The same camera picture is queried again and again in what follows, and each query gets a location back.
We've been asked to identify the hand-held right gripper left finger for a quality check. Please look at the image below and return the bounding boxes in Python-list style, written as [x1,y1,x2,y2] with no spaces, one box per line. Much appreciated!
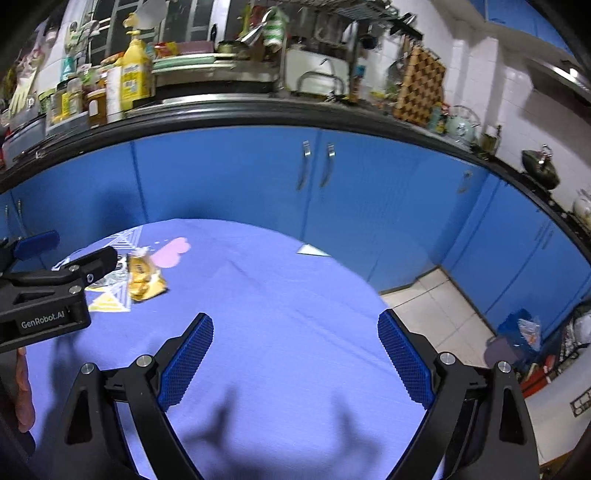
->
[53,312,214,480]

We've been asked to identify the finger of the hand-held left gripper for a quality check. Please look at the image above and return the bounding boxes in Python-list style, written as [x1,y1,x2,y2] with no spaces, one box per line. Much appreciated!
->
[0,231,61,274]
[0,246,118,296]

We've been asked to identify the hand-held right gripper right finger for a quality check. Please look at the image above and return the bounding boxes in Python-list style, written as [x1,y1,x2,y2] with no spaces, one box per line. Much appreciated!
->
[377,309,540,480]

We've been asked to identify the clear foil wrapper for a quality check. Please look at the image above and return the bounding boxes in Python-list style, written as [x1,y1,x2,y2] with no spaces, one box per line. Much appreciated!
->
[87,253,131,292]

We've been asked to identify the yellow snack wrapper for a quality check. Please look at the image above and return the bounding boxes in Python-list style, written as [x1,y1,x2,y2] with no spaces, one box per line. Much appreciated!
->
[126,253,170,304]

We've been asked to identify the person's left hand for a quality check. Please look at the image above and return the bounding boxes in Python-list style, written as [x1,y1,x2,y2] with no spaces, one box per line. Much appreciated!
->
[15,348,37,433]

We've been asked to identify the blue plastic bin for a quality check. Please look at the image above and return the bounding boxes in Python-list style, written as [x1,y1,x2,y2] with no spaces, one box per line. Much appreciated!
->
[498,311,542,361]

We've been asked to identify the green lid jar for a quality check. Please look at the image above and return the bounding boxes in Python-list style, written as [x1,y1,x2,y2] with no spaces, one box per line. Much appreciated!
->
[39,90,64,126]

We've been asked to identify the brown glass jar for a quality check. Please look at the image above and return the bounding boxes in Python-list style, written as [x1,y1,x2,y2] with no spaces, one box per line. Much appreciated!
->
[86,89,108,128]

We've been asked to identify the yellow label jar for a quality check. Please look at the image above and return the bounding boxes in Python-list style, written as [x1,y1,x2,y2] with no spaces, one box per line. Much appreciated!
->
[60,76,86,121]

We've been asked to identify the yellow rubber gloves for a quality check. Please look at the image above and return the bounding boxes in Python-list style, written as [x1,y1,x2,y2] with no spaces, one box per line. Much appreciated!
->
[8,69,37,118]

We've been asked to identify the white paper roll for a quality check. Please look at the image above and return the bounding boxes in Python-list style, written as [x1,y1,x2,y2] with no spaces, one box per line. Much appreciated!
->
[106,67,123,124]

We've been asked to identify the blue kitchen cabinet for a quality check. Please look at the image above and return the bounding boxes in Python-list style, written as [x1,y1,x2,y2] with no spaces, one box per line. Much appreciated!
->
[0,127,591,342]

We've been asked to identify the yellow dish soap bottle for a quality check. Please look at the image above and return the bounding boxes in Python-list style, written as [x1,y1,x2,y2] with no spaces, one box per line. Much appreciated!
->
[120,39,156,112]

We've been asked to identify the green plastic tray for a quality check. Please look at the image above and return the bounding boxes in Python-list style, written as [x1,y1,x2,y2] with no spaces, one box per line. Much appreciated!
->
[151,52,232,73]

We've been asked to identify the black wok with lid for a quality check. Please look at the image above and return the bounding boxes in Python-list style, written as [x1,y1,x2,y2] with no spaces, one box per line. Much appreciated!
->
[521,144,563,191]

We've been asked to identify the black kitchen countertop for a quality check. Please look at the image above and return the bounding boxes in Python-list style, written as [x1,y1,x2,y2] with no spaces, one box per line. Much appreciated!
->
[0,95,591,273]

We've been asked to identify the small glass jar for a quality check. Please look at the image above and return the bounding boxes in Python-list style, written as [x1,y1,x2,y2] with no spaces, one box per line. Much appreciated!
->
[480,124,502,156]

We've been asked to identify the white lidded pot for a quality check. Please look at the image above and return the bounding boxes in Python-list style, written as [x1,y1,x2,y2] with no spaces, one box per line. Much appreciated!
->
[571,188,591,219]

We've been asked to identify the pale green teapot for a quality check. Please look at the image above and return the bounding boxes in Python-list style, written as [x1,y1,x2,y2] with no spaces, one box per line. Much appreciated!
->
[444,105,479,147]

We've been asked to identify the checkered wooden cutting board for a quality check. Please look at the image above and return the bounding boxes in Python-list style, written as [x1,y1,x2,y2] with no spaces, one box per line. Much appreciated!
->
[394,45,447,128]

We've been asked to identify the chrome sink faucet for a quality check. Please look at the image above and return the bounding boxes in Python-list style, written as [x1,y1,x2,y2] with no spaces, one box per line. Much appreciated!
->
[295,70,347,97]

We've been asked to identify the green white striped cloth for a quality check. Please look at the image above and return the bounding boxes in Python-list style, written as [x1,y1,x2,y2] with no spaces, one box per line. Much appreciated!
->
[264,8,288,48]

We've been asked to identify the white plastic basin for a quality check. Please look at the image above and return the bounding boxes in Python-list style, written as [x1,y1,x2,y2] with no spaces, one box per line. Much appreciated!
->
[283,45,352,95]

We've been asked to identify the steel range hood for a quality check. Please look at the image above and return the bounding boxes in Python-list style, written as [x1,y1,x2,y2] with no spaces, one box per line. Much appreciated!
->
[527,56,591,101]

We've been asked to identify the metal wall dish rack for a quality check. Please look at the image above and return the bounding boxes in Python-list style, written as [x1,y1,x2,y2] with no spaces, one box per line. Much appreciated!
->
[277,0,426,40]

